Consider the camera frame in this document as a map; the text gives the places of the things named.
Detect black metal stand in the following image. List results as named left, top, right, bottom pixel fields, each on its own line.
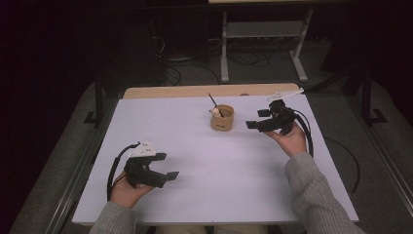
left=83, top=71, right=105, bottom=129
left=360, top=65, right=390, bottom=127

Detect thin black brush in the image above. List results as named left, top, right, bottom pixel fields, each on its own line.
left=207, top=92, right=225, bottom=118

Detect black floor cable loop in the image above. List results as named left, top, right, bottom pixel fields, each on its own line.
left=163, top=58, right=222, bottom=87

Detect tan round pen holder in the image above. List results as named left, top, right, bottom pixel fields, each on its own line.
left=208, top=103, right=236, bottom=133

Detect white metal desk frame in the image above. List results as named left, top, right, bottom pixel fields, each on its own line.
left=219, top=7, right=315, bottom=84

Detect aluminium frame rail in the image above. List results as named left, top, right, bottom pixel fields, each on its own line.
left=44, top=97, right=119, bottom=234
left=348, top=97, right=413, bottom=210

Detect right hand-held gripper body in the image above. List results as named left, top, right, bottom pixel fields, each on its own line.
left=257, top=87, right=306, bottom=137

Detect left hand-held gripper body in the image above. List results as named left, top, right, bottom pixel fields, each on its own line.
left=123, top=139, right=169, bottom=189

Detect person's left hand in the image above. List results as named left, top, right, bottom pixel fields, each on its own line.
left=109, top=171, right=156, bottom=210

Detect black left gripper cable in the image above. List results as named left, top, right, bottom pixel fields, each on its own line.
left=105, top=141, right=141, bottom=202

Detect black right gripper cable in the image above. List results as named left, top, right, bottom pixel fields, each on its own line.
left=287, top=108, right=316, bottom=158

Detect person's right hand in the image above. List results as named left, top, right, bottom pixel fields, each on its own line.
left=264, top=122, right=308, bottom=158

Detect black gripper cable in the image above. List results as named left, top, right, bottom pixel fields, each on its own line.
left=105, top=141, right=141, bottom=202
left=287, top=108, right=316, bottom=158

